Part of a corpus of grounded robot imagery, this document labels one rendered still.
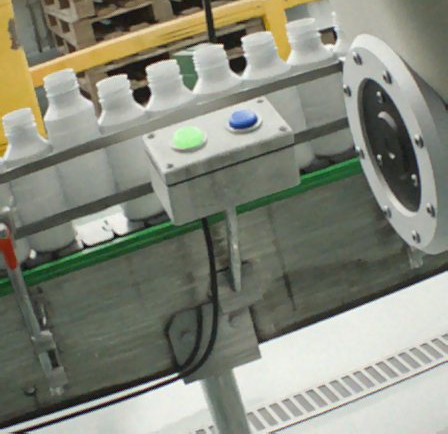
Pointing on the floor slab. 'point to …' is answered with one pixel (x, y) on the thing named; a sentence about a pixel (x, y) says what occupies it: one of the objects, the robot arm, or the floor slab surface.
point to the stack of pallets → (138, 6)
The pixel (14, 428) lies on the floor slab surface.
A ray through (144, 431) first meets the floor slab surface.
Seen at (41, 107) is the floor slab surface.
